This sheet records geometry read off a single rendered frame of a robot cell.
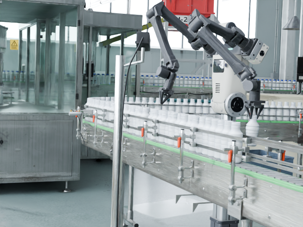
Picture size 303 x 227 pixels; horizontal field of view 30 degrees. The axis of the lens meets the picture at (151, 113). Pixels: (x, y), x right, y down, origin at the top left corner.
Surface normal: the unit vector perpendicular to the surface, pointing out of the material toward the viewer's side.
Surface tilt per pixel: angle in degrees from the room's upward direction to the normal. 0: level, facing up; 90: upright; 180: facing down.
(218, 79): 90
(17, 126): 90
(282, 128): 90
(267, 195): 90
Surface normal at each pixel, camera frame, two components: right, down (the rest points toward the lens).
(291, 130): 0.07, 0.07
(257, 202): -0.93, 0.00
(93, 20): 0.37, 0.07
